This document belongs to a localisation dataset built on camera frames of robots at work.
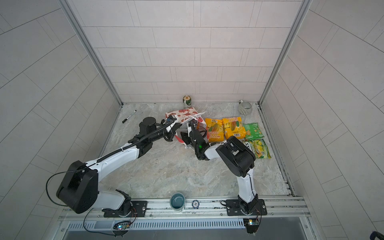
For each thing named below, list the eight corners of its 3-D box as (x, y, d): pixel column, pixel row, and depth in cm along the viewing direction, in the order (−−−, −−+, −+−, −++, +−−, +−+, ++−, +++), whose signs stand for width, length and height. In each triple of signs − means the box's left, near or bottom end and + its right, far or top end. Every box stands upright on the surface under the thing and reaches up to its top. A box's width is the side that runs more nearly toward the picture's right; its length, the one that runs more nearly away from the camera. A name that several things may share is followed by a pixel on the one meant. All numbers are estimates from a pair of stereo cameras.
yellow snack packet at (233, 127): (224, 139, 98) (225, 134, 93) (222, 122, 107) (223, 116, 102) (244, 139, 98) (246, 134, 93) (240, 122, 107) (242, 116, 102)
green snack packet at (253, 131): (245, 140, 98) (247, 137, 95) (242, 125, 106) (243, 122, 103) (262, 141, 98) (264, 137, 95) (257, 125, 106) (259, 122, 103)
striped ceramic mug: (237, 115, 111) (239, 110, 106) (238, 105, 118) (240, 99, 113) (249, 117, 110) (251, 112, 105) (249, 106, 117) (251, 101, 112)
